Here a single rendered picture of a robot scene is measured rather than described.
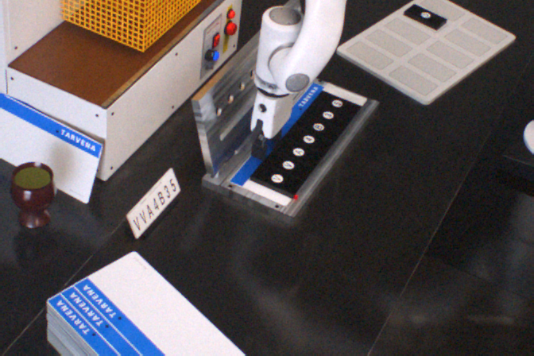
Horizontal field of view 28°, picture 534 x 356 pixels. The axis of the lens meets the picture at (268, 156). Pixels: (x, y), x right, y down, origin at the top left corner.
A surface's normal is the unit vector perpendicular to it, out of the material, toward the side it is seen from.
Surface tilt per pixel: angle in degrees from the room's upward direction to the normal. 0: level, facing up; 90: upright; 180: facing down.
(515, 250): 0
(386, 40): 0
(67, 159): 69
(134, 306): 0
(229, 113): 74
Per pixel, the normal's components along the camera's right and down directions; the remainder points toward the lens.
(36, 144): -0.44, 0.21
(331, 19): 0.61, -0.07
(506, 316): 0.11, -0.75
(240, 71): 0.88, 0.15
